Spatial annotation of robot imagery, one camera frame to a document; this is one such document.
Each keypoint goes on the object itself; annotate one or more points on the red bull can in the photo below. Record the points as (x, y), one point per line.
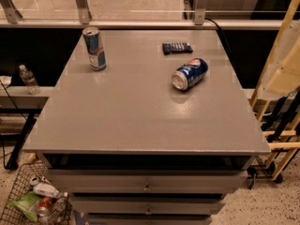
(95, 49)

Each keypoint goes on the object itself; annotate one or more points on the black wire basket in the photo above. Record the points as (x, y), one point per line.
(60, 213)

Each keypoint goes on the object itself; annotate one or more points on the green snack bag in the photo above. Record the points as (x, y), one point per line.
(27, 204)

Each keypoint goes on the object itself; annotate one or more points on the white plastic bottle in basket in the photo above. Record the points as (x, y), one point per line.
(46, 190)

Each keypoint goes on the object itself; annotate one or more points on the dark blue snack bar wrapper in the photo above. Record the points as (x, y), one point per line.
(180, 47)

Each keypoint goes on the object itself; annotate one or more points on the clear plastic water bottle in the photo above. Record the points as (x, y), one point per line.
(29, 80)

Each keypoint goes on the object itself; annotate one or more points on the silver can in basket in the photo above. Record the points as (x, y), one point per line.
(34, 180)

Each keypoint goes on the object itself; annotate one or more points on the metal glass railing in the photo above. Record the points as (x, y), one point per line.
(169, 14)

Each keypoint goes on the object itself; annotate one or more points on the grey drawer cabinet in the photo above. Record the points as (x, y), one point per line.
(130, 149)

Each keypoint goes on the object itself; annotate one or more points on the blue pepsi can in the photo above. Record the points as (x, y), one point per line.
(189, 74)

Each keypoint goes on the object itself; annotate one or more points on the red can in basket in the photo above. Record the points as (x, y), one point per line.
(45, 205)

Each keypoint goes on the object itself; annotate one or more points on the wooden yellow cart frame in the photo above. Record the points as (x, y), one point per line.
(280, 80)

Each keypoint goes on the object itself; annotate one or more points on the grey side shelf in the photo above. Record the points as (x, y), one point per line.
(16, 100)

